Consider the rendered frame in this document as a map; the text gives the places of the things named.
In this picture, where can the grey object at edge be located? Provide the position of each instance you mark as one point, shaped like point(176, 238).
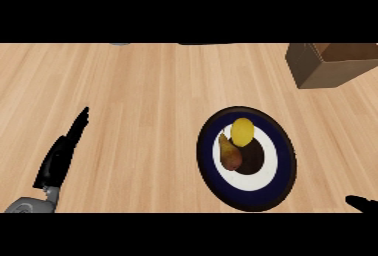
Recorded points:
point(120, 44)

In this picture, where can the brown cardboard box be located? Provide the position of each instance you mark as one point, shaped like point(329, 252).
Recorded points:
point(332, 64)

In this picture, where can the brown-green pear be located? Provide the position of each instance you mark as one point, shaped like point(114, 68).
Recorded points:
point(229, 154)

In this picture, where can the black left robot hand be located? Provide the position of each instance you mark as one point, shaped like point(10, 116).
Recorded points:
point(58, 159)

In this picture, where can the dark blue and white plate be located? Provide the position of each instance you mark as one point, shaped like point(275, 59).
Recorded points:
point(247, 159)

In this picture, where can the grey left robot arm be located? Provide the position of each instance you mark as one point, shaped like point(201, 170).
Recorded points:
point(32, 204)

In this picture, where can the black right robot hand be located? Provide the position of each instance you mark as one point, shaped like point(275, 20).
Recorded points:
point(363, 203)

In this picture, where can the yellow lemon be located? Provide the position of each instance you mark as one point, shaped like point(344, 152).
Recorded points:
point(242, 132)

